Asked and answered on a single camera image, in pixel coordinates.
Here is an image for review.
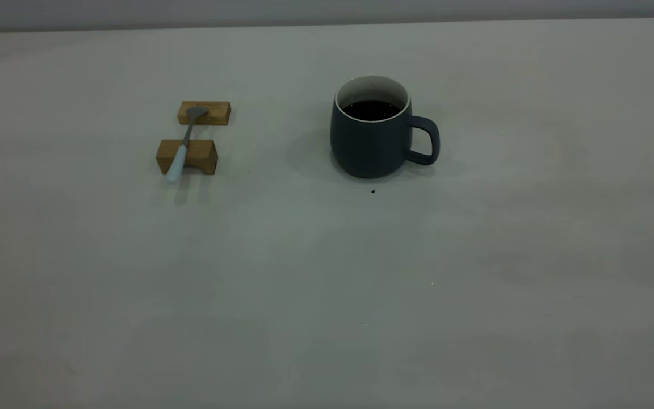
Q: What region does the dark grey ceramic mug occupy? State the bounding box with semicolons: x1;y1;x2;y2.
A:
329;74;441;180

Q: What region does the spoon with pale blue handle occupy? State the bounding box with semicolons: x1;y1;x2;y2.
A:
166;106;209;183

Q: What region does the arched wooden block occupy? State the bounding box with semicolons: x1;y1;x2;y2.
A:
156;139;218;176

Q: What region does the flat rectangular wooden block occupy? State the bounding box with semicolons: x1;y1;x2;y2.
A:
177;101;232;126

